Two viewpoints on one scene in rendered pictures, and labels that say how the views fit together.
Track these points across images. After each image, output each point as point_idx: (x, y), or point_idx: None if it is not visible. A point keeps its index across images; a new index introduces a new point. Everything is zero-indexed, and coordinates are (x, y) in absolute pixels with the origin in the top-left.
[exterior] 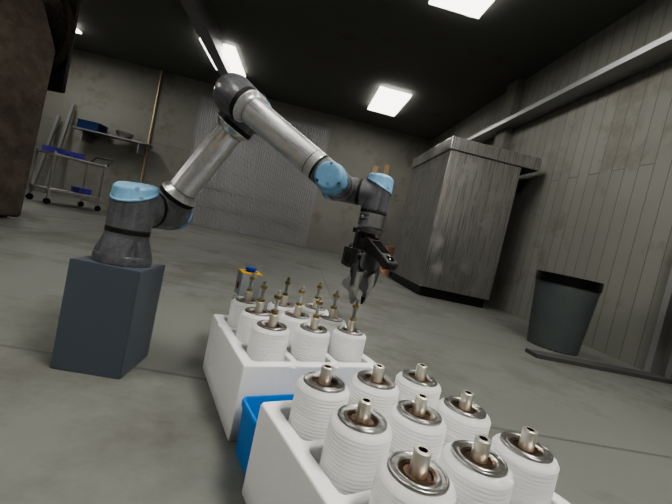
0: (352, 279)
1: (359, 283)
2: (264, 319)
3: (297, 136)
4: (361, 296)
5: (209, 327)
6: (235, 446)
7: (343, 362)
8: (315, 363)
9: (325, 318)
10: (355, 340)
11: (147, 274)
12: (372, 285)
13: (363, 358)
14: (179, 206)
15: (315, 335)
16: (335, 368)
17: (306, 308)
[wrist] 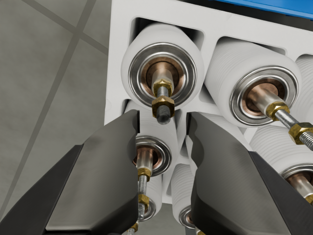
0: (281, 178)
1: (206, 158)
2: (310, 155)
3: None
4: (139, 132)
5: (178, 229)
6: (308, 24)
7: (196, 27)
8: (262, 35)
9: (170, 151)
10: (180, 33)
11: None
12: (89, 152)
13: (127, 39)
14: None
15: (290, 62)
16: (229, 12)
17: (159, 203)
